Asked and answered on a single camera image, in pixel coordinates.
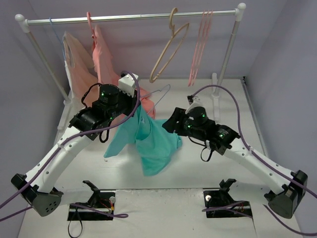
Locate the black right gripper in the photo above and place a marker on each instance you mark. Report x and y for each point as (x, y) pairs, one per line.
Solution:
(177, 121)

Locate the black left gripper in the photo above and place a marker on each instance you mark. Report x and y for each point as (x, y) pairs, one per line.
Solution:
(131, 102)

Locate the blue plastic hanger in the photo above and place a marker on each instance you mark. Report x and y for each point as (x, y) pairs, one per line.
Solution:
(158, 96)

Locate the teal t shirt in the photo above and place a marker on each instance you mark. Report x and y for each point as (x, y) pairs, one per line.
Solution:
(154, 144)

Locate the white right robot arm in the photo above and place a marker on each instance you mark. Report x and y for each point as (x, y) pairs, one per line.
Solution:
(285, 185)

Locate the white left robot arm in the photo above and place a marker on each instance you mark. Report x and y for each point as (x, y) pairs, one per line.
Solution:
(37, 186)

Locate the beige plastic hanger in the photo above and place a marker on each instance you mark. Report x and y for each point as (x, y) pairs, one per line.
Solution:
(177, 37)

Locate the salmon pink t shirt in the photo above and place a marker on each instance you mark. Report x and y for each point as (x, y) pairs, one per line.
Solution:
(102, 59)

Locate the pale peach t shirt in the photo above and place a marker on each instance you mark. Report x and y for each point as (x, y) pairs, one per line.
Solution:
(78, 65)

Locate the pink hanger holding shirt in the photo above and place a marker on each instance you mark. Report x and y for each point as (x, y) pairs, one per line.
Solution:
(90, 25)

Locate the pink plastic hanger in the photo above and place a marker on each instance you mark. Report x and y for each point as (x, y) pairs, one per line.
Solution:
(199, 49)
(203, 49)
(195, 51)

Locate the blue hanger holding shirt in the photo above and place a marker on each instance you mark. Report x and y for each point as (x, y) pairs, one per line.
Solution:
(58, 38)

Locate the white metal clothes rack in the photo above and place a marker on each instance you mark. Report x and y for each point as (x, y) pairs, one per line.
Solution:
(25, 25)

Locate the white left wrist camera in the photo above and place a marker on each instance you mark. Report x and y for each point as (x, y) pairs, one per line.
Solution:
(127, 84)

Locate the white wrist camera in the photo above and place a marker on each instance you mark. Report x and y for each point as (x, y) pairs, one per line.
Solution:
(127, 84)
(194, 101)

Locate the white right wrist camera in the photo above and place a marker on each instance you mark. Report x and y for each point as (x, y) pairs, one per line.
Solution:
(194, 101)

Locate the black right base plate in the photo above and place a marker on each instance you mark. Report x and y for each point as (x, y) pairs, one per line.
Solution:
(219, 204)

